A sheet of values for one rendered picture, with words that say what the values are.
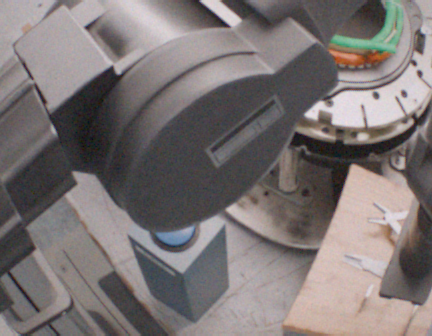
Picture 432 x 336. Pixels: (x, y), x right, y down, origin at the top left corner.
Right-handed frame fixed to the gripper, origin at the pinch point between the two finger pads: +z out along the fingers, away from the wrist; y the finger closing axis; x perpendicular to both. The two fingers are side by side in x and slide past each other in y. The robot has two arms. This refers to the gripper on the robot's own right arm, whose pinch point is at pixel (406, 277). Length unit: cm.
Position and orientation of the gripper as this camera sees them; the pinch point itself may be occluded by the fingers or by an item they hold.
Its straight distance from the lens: 104.6
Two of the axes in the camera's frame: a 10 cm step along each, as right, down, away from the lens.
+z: 0.1, 3.7, 9.3
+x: -9.3, -3.3, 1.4
